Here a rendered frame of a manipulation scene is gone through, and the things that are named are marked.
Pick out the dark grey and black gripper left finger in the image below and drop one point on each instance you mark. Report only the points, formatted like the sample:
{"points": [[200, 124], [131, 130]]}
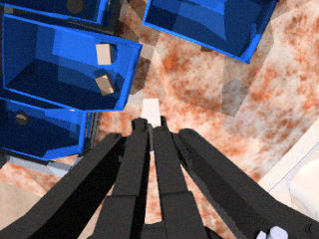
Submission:
{"points": [[66, 209]]}

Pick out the grey metal shelf frame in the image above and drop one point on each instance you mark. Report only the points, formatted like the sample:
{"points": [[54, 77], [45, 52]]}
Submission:
{"points": [[50, 166]]}

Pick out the dark grey disc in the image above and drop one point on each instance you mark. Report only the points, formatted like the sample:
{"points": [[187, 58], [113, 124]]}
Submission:
{"points": [[76, 6], [22, 118]]}

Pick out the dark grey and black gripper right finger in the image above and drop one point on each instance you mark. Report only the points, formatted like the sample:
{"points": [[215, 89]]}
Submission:
{"points": [[243, 205]]}

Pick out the blue bin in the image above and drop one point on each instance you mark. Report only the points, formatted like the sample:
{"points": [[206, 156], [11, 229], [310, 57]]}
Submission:
{"points": [[52, 131], [230, 27], [60, 68], [58, 9]]}

